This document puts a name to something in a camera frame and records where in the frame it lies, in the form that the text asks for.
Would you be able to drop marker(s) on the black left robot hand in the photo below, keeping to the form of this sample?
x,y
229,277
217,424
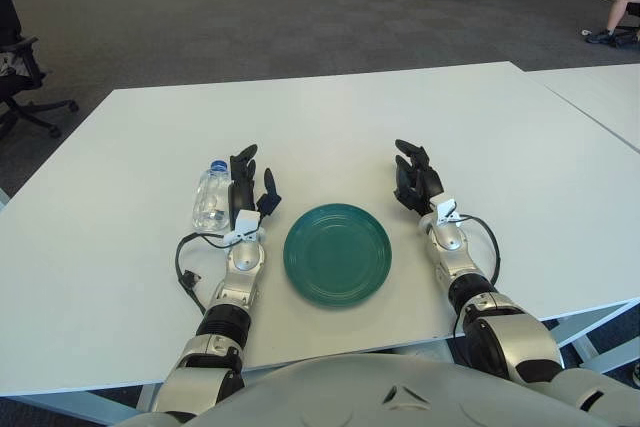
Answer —
x,y
242,192

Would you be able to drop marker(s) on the black office chair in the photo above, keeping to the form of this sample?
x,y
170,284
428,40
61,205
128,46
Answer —
x,y
27,67

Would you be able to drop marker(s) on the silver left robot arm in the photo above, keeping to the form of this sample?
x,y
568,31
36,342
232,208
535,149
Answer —
x,y
240,262

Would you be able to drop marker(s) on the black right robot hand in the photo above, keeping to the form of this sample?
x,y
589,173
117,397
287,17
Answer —
x,y
417,182

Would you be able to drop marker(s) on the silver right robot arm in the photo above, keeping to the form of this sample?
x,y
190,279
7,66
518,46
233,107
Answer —
x,y
505,342

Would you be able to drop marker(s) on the green ribbed plate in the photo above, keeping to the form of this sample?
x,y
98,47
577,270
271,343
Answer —
x,y
337,254

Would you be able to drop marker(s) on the grey robot torso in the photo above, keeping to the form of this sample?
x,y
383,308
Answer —
x,y
350,392

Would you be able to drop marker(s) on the clear plastic water bottle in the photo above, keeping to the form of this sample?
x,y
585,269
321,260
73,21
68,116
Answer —
x,y
207,202

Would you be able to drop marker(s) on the seated person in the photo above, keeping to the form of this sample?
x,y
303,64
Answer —
x,y
617,9

